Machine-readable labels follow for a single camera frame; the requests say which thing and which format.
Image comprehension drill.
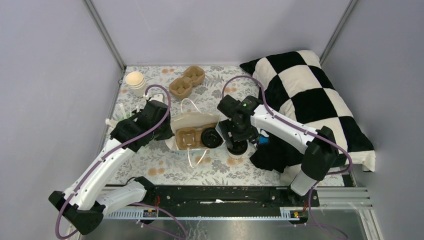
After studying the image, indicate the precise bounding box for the light blue paper bag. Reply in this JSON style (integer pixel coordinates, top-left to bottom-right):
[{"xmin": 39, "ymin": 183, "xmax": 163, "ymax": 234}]
[{"xmin": 165, "ymin": 98, "xmax": 225, "ymax": 168}]

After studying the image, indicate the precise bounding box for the floral table mat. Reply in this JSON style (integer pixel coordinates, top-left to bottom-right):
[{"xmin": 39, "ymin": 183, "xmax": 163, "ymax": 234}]
[{"xmin": 109, "ymin": 65, "xmax": 290, "ymax": 186}]

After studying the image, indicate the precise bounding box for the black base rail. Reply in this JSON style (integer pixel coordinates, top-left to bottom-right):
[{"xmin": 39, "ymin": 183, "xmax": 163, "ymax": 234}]
[{"xmin": 141, "ymin": 185, "xmax": 320, "ymax": 219}]

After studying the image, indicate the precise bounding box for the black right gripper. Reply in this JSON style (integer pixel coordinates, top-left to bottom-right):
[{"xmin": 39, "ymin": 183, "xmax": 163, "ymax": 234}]
[{"xmin": 218, "ymin": 117, "xmax": 259, "ymax": 149}]

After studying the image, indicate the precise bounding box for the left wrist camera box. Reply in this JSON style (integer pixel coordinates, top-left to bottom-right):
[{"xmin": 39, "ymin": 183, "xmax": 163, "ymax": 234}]
[{"xmin": 149, "ymin": 93, "xmax": 165, "ymax": 103}]

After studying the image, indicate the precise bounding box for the stack of white paper cups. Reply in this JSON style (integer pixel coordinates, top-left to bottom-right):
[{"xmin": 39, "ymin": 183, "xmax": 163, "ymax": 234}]
[{"xmin": 124, "ymin": 71, "xmax": 147, "ymax": 97}]

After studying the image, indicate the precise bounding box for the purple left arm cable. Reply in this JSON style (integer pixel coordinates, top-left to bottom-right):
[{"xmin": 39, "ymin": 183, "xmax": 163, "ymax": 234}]
[{"xmin": 54, "ymin": 84, "xmax": 188, "ymax": 240}]

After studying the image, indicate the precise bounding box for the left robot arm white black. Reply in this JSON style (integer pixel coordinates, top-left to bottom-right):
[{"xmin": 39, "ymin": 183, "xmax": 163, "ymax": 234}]
[{"xmin": 48, "ymin": 98, "xmax": 172, "ymax": 240}]

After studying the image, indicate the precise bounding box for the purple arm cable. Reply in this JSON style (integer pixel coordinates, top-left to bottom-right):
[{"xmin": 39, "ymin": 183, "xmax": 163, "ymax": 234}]
[
  {"xmin": 221, "ymin": 75, "xmax": 354, "ymax": 239},
  {"xmin": 54, "ymin": 84, "xmax": 188, "ymax": 240}
]

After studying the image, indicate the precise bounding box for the green cup holder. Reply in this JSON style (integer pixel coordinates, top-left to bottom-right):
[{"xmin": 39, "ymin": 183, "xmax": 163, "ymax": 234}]
[{"xmin": 118, "ymin": 113, "xmax": 134, "ymax": 122}]

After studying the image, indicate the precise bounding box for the brown cardboard cup carrier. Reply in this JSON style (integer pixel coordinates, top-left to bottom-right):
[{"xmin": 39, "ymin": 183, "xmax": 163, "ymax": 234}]
[
  {"xmin": 169, "ymin": 65, "xmax": 206, "ymax": 100},
  {"xmin": 175, "ymin": 123, "xmax": 217, "ymax": 151}
]

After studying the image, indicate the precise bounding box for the white paper cup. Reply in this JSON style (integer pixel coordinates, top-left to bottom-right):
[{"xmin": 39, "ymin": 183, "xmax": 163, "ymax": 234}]
[{"xmin": 227, "ymin": 153, "xmax": 245, "ymax": 163}]

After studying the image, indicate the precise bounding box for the black cup lid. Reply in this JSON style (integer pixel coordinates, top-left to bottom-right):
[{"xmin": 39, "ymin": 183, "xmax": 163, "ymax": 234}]
[
  {"xmin": 200, "ymin": 127, "xmax": 223, "ymax": 149},
  {"xmin": 227, "ymin": 141, "xmax": 248, "ymax": 157}
]

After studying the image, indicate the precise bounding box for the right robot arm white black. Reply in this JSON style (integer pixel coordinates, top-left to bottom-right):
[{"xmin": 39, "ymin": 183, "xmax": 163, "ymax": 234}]
[{"xmin": 217, "ymin": 95, "xmax": 339, "ymax": 206}]

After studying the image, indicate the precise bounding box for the black white checkered blanket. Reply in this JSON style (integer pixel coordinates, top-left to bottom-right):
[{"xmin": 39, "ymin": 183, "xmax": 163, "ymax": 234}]
[{"xmin": 240, "ymin": 50, "xmax": 376, "ymax": 172}]

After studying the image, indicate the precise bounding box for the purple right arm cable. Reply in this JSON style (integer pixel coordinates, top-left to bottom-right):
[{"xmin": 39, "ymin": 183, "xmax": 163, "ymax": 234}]
[{"xmin": 221, "ymin": 75, "xmax": 354, "ymax": 239}]

